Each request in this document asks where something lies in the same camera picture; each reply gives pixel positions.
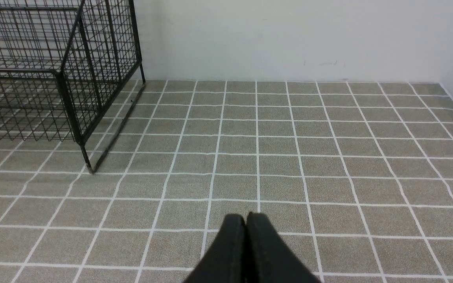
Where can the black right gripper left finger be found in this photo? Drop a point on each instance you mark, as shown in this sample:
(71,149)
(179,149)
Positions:
(223,261)

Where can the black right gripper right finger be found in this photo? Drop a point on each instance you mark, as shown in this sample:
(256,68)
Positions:
(267,257)

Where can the black wire mesh rack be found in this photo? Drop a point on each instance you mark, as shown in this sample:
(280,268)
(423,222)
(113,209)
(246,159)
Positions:
(63,63)

